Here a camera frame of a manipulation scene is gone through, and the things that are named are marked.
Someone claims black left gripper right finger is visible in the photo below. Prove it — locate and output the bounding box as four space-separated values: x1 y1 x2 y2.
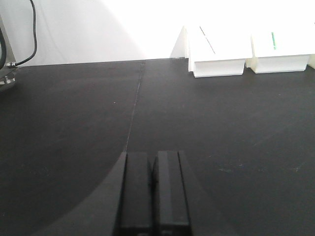
153 150 191 236

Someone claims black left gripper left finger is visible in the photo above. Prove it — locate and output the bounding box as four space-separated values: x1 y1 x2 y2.
120 152 153 236

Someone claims white left storage bin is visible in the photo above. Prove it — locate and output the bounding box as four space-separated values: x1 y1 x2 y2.
170 24 252 78

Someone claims white storage bin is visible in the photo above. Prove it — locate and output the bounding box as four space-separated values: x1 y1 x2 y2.
246 27 315 74
170 24 252 78

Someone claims green stirring rod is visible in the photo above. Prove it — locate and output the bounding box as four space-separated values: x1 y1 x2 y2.
271 32 277 50

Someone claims white middle storage bin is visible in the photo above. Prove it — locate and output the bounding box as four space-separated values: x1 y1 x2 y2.
246 27 315 74

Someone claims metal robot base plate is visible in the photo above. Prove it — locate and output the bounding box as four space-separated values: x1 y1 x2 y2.
0 17 16 93

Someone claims black cable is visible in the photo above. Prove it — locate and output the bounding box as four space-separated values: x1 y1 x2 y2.
7 0 38 68

